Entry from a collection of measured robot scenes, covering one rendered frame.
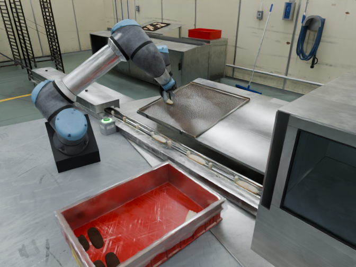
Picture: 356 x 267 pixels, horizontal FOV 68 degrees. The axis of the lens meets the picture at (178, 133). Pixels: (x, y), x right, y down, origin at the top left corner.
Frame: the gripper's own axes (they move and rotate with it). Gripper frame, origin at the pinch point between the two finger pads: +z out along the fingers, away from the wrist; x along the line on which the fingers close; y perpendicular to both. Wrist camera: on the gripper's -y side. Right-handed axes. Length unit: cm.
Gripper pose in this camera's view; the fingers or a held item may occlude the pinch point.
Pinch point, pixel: (167, 99)
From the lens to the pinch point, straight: 174.4
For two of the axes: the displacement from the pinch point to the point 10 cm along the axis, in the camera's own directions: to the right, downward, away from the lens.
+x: 8.0, -4.2, 4.4
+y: 5.9, 3.9, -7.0
